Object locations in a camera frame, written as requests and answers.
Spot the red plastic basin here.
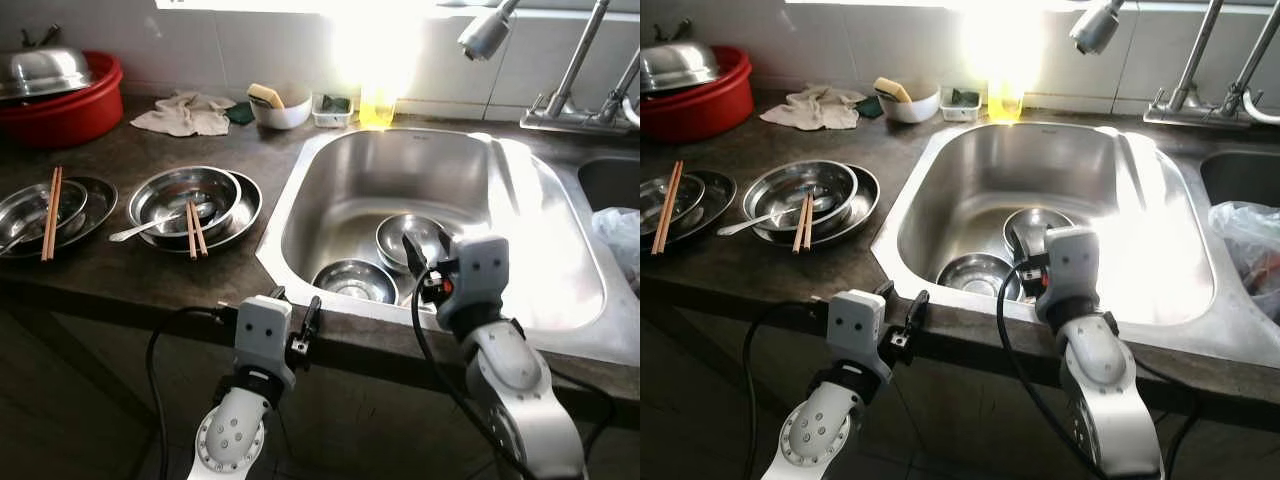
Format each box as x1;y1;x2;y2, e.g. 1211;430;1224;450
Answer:
0;50;125;150
640;45;756;144

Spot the white ceramic bowl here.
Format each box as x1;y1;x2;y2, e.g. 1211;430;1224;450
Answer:
878;82;942;125
249;90;314;131

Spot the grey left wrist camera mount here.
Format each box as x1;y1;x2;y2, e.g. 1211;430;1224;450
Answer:
825;289;890;387
232;294;297;391

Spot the steel faucet spray head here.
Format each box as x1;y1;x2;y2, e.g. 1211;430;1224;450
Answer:
1069;0;1128;57
457;0;523;62

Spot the beige crumpled dish cloth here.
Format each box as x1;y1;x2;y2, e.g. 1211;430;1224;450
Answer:
130;91;238;139
759;85;868;133

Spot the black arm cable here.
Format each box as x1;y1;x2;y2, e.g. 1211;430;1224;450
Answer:
409;288;543;480
739;299;831;480
146;304;237;480
996;262;1113;480

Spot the steel kitchen faucet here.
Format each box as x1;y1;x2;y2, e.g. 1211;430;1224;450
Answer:
518;0;641;136
1143;0;1280;130

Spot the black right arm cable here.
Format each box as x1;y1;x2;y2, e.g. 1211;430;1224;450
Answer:
409;288;543;480
996;262;1113;480

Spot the small steel bowl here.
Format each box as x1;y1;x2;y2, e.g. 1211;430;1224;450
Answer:
936;252;1022;302
311;258;400;305
1002;206;1077;264
375;213;452;274

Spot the wide steel bowl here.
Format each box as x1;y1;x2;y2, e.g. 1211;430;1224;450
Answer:
640;175;707;237
127;165;243;239
0;180;90;247
742;159;859;234

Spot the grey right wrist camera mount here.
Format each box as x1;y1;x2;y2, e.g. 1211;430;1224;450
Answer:
436;234;512;333
1034;225;1102;323

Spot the small white plastic tray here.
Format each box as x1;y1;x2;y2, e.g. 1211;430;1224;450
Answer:
311;94;355;129
939;87;984;123

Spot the steel domed pot lid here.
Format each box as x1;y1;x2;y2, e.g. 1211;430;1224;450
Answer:
0;26;94;102
640;20;722;95

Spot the steel plate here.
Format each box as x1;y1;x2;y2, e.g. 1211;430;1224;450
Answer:
130;170;264;252
751;163;882;248
0;175;119;260
640;169;738;245

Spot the steel spoon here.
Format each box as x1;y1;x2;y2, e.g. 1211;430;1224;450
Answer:
107;204;217;245
715;204;832;238

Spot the stainless steel sink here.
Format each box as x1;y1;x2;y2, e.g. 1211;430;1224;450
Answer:
867;121;1280;368
256;126;641;368

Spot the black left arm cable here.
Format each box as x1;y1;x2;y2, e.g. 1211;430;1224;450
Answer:
739;299;831;480
146;304;237;480

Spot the clear plastic bag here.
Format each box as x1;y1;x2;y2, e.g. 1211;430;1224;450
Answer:
591;206;641;293
1207;200;1280;323

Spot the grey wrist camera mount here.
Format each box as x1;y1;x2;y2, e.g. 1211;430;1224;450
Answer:
232;294;297;391
1034;225;1102;323
825;289;890;387
436;234;512;333

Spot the yellow detergent bottle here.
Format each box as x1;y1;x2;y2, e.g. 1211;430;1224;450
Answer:
986;80;1027;124
358;84;399;129

